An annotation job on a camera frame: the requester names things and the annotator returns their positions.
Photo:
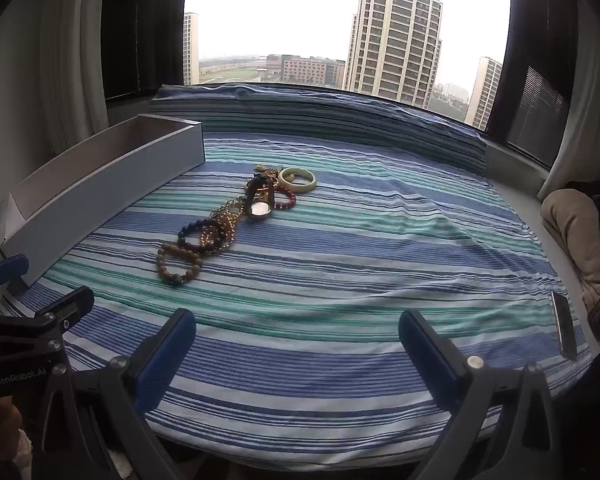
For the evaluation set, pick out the blue green striped bed sheet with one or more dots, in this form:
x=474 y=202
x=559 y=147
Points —
x=330 y=285

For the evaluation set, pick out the slim beige tower building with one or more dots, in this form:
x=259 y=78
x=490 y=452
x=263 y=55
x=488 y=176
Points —
x=482 y=95

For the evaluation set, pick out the beige cushion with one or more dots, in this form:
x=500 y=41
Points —
x=575 y=230

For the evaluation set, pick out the dark window blind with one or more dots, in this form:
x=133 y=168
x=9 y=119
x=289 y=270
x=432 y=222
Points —
x=535 y=95
x=145 y=35

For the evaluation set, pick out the black smartphone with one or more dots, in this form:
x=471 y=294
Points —
x=564 y=325

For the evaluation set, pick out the white lace cloth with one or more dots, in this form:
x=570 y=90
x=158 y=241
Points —
x=26 y=447

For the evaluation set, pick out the cream jade bangle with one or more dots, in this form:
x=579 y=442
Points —
x=310 y=182

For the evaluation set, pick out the white curtain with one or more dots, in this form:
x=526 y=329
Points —
x=75 y=60
x=595 y=110

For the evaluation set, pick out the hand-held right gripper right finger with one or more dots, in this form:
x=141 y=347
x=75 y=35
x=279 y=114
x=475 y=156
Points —
x=430 y=360

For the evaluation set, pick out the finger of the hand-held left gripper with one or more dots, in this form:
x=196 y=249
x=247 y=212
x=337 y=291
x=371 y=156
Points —
x=5 y=267
x=67 y=305

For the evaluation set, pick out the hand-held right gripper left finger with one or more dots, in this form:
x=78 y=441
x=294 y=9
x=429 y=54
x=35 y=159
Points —
x=165 y=360

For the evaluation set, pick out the tall beige tower building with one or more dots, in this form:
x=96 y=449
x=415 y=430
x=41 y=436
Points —
x=395 y=40

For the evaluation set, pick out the low brown building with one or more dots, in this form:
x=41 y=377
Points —
x=305 y=70

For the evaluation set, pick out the white cardboard box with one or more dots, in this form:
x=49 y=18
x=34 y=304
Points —
x=105 y=185

